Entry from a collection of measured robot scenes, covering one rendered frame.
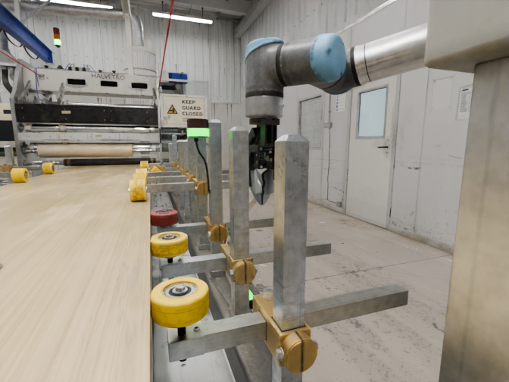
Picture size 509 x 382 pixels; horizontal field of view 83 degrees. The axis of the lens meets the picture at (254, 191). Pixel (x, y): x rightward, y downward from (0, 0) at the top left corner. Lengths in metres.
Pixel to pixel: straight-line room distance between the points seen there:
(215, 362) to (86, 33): 9.65
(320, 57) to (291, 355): 0.51
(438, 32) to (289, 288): 0.34
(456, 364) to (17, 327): 0.43
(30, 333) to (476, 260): 0.42
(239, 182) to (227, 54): 9.60
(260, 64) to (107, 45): 9.28
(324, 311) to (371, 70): 0.52
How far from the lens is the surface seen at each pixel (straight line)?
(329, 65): 0.63
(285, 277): 0.42
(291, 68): 0.65
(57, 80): 3.57
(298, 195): 0.39
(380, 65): 0.74
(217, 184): 0.86
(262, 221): 0.98
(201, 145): 1.10
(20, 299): 0.53
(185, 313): 0.42
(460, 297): 0.21
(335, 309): 0.55
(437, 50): 0.19
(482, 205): 0.19
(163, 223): 0.88
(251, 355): 0.65
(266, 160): 0.68
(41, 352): 0.40
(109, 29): 9.98
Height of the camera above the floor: 1.11
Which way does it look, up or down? 9 degrees down
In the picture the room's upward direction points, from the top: straight up
